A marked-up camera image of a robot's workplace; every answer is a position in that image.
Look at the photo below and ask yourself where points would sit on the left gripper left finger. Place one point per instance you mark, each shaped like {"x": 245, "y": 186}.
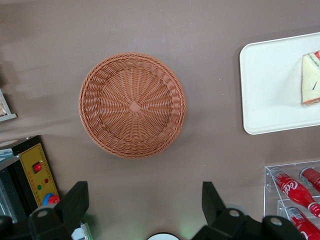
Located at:
{"x": 65, "y": 220}

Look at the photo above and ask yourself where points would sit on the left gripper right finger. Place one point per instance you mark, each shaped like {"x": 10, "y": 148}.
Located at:
{"x": 222, "y": 222}

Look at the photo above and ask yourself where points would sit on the triangular sandwich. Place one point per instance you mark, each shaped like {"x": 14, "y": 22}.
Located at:
{"x": 310, "y": 80}

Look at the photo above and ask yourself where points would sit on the metal pastry tray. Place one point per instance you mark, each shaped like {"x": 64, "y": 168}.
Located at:
{"x": 8, "y": 117}

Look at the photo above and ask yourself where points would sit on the round brown wicker basket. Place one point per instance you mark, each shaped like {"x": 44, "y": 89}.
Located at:
{"x": 132, "y": 105}

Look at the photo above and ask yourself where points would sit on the cream rectangular tray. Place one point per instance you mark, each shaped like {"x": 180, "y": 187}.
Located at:
{"x": 270, "y": 87}

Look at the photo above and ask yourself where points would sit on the silver metal machine attachment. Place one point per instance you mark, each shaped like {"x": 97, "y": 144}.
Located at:
{"x": 85, "y": 231}

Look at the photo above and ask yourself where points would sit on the red emergency stop button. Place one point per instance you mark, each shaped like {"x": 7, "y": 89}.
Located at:
{"x": 52, "y": 200}

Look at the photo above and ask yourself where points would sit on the black food warmer yellow panel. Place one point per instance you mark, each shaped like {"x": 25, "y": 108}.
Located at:
{"x": 32, "y": 175}

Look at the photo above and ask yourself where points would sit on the clear acrylic bottle rack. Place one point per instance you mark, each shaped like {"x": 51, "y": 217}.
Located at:
{"x": 268, "y": 180}

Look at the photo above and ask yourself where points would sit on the steel food pan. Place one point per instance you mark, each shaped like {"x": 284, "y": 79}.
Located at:
{"x": 5, "y": 195}

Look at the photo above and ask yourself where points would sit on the red cola bottle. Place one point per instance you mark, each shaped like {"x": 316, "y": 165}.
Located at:
{"x": 300, "y": 222}
{"x": 295, "y": 192}
{"x": 311, "y": 176}

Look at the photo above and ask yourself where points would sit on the wrapped pastry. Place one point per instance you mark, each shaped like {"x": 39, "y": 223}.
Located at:
{"x": 2, "y": 107}

